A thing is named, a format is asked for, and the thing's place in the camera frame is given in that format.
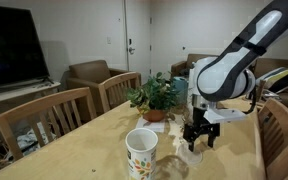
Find white paper napkin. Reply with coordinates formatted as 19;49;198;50
136;117;165;133

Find brown sofa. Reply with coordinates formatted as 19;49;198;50
171;54;288;107

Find wooden chair far left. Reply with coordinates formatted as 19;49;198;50
98;72;140;112

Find black flat screen television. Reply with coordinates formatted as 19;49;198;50
0;6;49;86

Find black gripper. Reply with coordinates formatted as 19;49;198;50
183;108;220;152

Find white floral paper cup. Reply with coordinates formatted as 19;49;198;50
125;128;158;180

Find striped cushion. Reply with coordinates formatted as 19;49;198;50
256;67;288;93

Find wooden chair right side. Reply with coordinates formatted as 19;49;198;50
258;98;288;180

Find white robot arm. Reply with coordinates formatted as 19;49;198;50
183;0;288;150

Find white tv stand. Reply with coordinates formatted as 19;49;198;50
0;81;61;102

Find brown armchair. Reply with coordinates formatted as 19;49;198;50
66;59;130;114

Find wicker basket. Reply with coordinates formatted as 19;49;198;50
0;141;12;169

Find potted green plant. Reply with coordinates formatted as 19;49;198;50
126;72;179;122

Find wooden chair near left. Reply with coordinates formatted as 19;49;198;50
0;87;97;161

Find wooden chair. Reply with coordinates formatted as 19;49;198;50
258;98;288;180
0;87;97;161
98;72;140;112

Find white door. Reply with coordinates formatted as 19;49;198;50
124;0;151;84

